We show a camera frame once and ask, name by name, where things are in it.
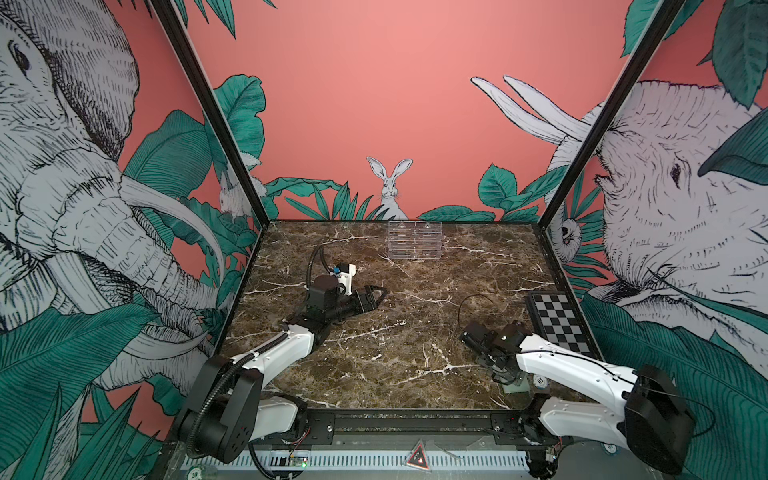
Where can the red warning triangle sticker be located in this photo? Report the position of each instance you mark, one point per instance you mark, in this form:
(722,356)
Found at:
(417,458)

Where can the black frame post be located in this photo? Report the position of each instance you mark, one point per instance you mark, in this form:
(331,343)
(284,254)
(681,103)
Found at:
(660,22)
(170,20)

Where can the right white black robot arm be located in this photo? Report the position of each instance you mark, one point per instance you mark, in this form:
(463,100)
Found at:
(638,410)

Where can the clear plastic organizer box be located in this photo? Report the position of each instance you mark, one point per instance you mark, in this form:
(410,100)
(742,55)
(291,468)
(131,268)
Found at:
(414,240)

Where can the white slotted cable duct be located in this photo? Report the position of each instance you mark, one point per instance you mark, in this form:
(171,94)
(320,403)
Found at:
(355,460)

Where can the black white checkerboard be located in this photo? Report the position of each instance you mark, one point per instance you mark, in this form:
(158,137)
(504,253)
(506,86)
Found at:
(556,319)

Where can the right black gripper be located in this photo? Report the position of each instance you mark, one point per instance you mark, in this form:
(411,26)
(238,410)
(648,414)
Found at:
(507,379)

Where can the right black frame post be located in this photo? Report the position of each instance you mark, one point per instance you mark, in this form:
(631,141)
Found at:
(660,22)

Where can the small white round disc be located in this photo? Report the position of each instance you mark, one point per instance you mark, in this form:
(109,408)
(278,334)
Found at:
(540,382)

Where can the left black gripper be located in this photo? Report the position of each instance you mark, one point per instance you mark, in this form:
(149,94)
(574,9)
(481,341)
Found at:
(368,298)

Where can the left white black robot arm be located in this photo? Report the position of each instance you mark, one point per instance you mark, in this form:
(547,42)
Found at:
(224,410)

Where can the black mounting rail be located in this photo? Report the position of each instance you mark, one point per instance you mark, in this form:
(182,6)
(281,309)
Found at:
(324,426)

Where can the left black frame post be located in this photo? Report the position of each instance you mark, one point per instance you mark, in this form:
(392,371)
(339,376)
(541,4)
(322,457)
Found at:
(170,20)

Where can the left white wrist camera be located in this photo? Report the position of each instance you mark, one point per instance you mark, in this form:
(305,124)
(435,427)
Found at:
(344,273)

